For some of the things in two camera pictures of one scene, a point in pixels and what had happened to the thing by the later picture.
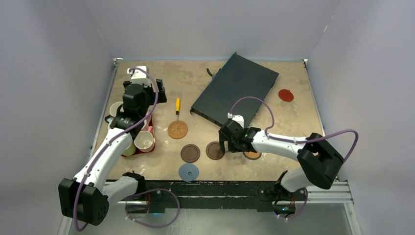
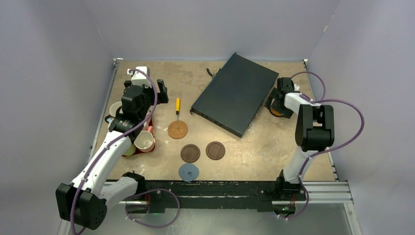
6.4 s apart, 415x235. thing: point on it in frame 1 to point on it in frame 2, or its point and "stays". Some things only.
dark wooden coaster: (213, 151) stays
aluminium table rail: (115, 61) stays
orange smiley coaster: (252, 155) to (275, 113)
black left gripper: (149, 89) stays
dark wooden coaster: (190, 152) stays
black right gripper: (225, 137) to (275, 99)
